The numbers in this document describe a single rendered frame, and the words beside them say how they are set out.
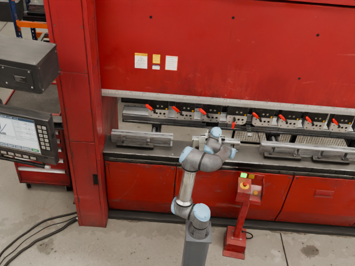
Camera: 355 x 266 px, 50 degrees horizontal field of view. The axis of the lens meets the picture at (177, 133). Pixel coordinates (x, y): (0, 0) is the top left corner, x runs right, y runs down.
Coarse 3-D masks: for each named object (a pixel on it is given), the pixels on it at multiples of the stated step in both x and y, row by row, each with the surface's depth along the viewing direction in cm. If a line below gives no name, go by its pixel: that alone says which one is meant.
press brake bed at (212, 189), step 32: (128, 160) 311; (160, 160) 310; (128, 192) 336; (160, 192) 334; (192, 192) 332; (224, 192) 331; (288, 192) 327; (352, 192) 324; (224, 224) 361; (256, 224) 363; (288, 224) 365; (320, 224) 365; (352, 224) 360
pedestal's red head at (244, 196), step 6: (240, 180) 304; (246, 180) 305; (252, 186) 305; (258, 186) 305; (240, 192) 296; (246, 192) 295; (252, 192) 304; (258, 192) 304; (240, 198) 300; (246, 198) 299; (252, 198) 300; (258, 198) 301; (258, 204) 301
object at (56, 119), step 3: (54, 117) 281; (57, 117) 281; (60, 117) 282; (54, 120) 278; (57, 120) 278; (60, 120) 279; (54, 123) 285; (57, 123) 285; (60, 123) 286; (54, 126) 283; (57, 126) 283; (60, 126) 283; (60, 129) 282; (63, 129) 281
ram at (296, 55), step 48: (96, 0) 238; (144, 0) 236; (192, 0) 235; (240, 0) 234; (144, 48) 257; (192, 48) 256; (240, 48) 255; (288, 48) 253; (336, 48) 252; (144, 96) 282; (240, 96) 279; (288, 96) 278; (336, 96) 276
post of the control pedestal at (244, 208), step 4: (244, 204) 311; (248, 204) 311; (240, 208) 320; (244, 208) 315; (240, 212) 318; (244, 212) 318; (240, 216) 322; (244, 216) 321; (240, 220) 325; (244, 220) 324; (236, 224) 333; (240, 224) 328; (236, 228) 332; (240, 228) 331; (236, 232) 336; (240, 232) 335; (236, 236) 340
